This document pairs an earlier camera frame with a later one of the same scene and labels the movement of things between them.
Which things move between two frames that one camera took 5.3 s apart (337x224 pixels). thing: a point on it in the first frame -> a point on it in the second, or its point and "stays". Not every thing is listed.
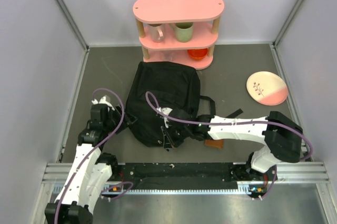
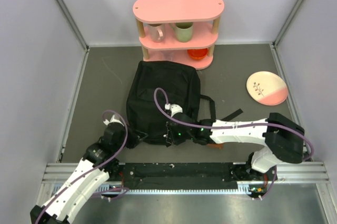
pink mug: (157, 32) stays
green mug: (183, 30) stays
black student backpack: (157, 85) stays
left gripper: (115, 112) -> (140, 135)
